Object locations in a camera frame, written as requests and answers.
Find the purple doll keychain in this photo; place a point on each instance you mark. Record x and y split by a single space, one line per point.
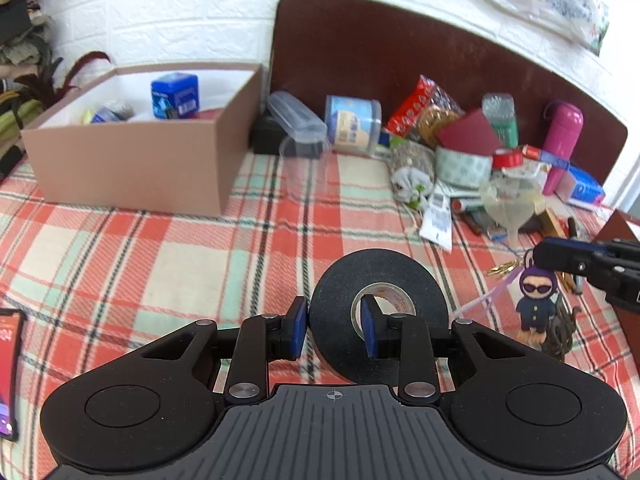
536 307

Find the blue cotton swab jar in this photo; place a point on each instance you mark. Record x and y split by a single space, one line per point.
354 125

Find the plaid tablecloth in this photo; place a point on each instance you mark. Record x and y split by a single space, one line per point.
96 283

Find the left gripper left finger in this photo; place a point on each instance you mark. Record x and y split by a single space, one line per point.
259 341

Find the left cardboard box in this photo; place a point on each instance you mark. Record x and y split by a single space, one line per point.
101 145

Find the blue tissue pack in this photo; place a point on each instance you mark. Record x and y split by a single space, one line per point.
580 189

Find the dark red sandpaper sheet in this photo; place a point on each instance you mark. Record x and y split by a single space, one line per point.
470 134

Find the clear plastic case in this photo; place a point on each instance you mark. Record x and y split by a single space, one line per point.
298 121

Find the pink thermos bottle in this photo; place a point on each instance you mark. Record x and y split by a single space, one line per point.
565 126

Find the white tube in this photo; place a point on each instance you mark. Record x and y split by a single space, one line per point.
436 220

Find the black tape roll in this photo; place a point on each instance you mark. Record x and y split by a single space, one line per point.
398 283

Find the red cap marker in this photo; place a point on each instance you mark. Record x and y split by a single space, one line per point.
460 205

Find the red blue toothpaste box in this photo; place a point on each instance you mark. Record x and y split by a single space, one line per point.
545 157

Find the red tape roll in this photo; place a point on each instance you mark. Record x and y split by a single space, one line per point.
507 158

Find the red snack bag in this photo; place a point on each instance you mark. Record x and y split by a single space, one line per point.
424 113

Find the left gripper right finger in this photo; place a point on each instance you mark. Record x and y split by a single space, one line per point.
404 338

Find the clear plastic cup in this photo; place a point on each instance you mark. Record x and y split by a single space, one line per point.
305 167

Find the patterned green tape roll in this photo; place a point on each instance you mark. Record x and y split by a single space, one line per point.
462 169

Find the green wet wipes canister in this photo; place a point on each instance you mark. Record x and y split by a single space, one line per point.
499 110

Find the dark brown headboard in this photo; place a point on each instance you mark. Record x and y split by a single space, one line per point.
373 50

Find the grey drawstring pouch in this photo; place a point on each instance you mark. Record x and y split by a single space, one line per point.
412 172

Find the clear plastic funnel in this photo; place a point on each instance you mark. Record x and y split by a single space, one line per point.
511 202

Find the blue floss box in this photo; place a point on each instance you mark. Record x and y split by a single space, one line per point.
175 96

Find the smartphone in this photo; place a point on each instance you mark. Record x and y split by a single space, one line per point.
11 329

